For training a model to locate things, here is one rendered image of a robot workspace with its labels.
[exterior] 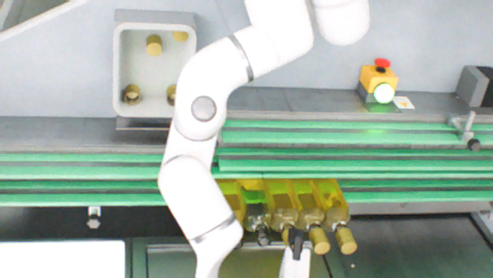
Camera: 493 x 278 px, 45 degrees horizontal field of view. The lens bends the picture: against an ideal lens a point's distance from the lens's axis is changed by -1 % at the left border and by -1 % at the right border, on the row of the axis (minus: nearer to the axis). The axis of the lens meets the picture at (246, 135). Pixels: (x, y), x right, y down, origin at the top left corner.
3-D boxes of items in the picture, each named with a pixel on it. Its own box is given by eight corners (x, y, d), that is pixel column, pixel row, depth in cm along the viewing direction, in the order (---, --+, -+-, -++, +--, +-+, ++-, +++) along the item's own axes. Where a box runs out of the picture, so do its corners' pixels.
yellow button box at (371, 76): (356, 88, 153) (365, 102, 146) (362, 62, 149) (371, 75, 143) (381, 89, 154) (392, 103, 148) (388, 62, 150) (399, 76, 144)
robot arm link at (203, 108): (225, 43, 107) (151, 77, 105) (235, 25, 94) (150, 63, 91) (260, 113, 107) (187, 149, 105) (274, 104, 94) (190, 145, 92)
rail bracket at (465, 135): (441, 121, 147) (466, 152, 136) (450, 95, 143) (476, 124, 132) (456, 121, 148) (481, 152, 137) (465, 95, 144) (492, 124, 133)
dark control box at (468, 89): (453, 91, 158) (468, 107, 151) (463, 63, 154) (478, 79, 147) (481, 92, 160) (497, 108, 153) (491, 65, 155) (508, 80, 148)
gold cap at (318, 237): (306, 240, 127) (312, 254, 124) (310, 227, 126) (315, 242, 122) (323, 239, 128) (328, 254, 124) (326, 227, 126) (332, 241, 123)
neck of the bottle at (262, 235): (253, 232, 127) (256, 247, 123) (253, 221, 125) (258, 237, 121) (266, 231, 127) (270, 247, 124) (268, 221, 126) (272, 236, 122)
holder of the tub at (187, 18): (114, 116, 146) (114, 134, 139) (115, 8, 132) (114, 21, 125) (185, 117, 149) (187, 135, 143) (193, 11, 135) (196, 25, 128)
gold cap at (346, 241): (346, 241, 129) (352, 255, 126) (332, 238, 128) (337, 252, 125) (353, 229, 128) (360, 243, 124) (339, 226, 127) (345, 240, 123)
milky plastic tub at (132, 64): (114, 98, 143) (113, 117, 136) (114, 8, 131) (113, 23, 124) (187, 99, 146) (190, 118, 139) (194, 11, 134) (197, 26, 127)
